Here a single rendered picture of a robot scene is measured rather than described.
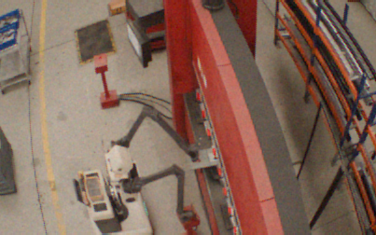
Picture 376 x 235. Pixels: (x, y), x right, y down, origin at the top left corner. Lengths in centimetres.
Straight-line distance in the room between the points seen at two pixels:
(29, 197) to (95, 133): 139
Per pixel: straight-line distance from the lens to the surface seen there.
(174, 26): 429
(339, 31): 520
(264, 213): 274
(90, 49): 690
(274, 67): 650
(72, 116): 617
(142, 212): 499
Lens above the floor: 478
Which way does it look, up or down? 54 degrees down
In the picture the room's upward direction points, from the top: 3 degrees counter-clockwise
